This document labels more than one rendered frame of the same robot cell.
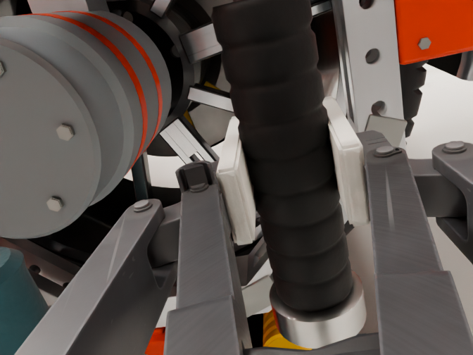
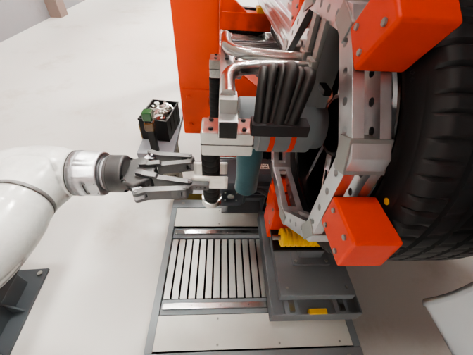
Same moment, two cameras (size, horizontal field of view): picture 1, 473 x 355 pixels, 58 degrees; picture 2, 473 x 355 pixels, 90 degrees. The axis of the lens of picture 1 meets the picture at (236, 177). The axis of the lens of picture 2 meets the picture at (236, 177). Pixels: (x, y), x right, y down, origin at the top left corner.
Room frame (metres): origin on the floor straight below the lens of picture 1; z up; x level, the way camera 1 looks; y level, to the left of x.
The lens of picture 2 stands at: (0.13, -0.38, 1.17)
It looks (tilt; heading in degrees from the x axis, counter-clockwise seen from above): 44 degrees down; 75
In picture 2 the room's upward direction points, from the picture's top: 5 degrees clockwise
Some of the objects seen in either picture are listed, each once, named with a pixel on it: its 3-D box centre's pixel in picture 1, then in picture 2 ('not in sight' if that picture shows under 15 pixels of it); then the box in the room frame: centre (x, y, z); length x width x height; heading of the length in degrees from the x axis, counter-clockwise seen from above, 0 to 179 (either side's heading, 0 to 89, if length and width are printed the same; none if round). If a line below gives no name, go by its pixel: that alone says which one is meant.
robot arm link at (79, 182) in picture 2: not in sight; (93, 172); (-0.06, 0.01, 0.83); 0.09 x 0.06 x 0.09; 81
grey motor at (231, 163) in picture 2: not in sight; (256, 191); (0.45, 0.42, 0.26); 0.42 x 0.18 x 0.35; 171
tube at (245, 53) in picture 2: not in sight; (263, 31); (0.32, 0.22, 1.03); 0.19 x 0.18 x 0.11; 171
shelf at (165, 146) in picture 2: not in sight; (163, 130); (0.00, 0.76, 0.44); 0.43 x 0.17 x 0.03; 81
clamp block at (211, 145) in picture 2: not in sight; (226, 136); (0.19, -0.03, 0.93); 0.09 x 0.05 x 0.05; 171
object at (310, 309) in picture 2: not in sight; (300, 258); (0.59, 0.08, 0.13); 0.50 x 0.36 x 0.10; 81
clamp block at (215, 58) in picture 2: not in sight; (225, 65); (0.25, 0.31, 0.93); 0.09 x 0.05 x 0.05; 171
